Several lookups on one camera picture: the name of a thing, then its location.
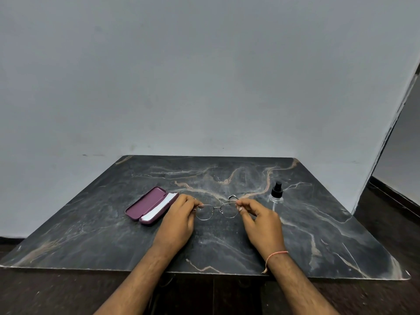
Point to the person's right hand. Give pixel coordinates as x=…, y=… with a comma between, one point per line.
x=264, y=232

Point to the person's left hand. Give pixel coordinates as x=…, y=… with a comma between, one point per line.
x=174, y=229

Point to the white cleaning cloth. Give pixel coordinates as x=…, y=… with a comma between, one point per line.
x=160, y=208

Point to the maroon glasses case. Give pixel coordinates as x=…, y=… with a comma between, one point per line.
x=144, y=203

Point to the clear spray bottle black cap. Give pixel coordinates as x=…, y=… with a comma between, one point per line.
x=278, y=190

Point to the metal frame eyeglasses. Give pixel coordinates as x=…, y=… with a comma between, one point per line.
x=216, y=206

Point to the person's left forearm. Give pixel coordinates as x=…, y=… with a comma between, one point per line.
x=137, y=285

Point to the person's right forearm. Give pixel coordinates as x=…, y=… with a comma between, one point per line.
x=298, y=288

